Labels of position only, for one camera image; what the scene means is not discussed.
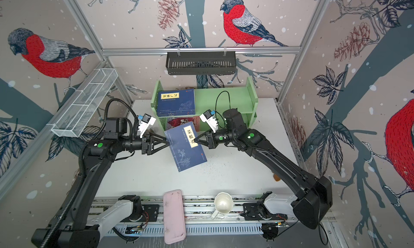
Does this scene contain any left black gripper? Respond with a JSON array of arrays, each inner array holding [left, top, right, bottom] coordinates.
[[120, 130, 170, 155]]

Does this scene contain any blue book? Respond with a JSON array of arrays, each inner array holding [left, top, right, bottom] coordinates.
[[156, 89, 196, 117], [165, 122, 207, 172]]

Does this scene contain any red pink Hamlet book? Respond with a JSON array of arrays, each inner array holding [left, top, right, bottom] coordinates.
[[165, 116, 200, 132]]

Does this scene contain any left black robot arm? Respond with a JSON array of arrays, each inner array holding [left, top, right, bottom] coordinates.
[[31, 98, 169, 248]]

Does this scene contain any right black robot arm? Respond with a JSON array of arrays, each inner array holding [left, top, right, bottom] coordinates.
[[194, 108, 333, 229]]

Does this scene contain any green wooden two-tier shelf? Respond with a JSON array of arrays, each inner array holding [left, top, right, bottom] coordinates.
[[151, 78, 258, 132]]

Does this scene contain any white ceramic mug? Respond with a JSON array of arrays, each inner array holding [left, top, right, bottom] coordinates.
[[210, 192, 234, 220]]

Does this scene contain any dark grey hanging basket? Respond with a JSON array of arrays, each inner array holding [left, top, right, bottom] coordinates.
[[166, 51, 237, 75]]

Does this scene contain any pink pencil case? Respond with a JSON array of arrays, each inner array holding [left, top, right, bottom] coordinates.
[[163, 190, 186, 244]]

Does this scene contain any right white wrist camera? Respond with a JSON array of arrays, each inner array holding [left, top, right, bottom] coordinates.
[[199, 110, 219, 133]]

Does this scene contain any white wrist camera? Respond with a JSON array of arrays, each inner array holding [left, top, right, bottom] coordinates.
[[138, 113, 156, 139], [199, 110, 219, 133]]

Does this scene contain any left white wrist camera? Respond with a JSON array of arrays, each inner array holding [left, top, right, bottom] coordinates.
[[138, 113, 156, 139]]

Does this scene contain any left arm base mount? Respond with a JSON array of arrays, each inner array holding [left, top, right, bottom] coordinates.
[[121, 204, 160, 223]]

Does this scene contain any brown bear plush keychain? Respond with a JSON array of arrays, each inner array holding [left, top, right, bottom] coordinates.
[[273, 174, 281, 182]]

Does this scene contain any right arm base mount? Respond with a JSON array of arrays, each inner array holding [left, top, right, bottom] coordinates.
[[240, 203, 288, 221]]

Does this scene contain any white wire mesh basket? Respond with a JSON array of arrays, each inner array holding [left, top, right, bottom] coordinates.
[[51, 68, 118, 138]]

